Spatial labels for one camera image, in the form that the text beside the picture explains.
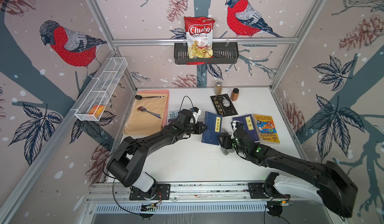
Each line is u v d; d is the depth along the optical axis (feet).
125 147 1.47
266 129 3.09
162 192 2.40
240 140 2.04
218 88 3.66
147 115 3.41
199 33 2.69
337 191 1.28
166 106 3.61
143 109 3.51
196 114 2.61
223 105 3.56
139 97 3.73
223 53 3.31
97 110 2.12
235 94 3.51
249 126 3.11
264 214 2.13
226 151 2.81
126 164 1.44
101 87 2.60
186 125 2.35
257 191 2.39
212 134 2.88
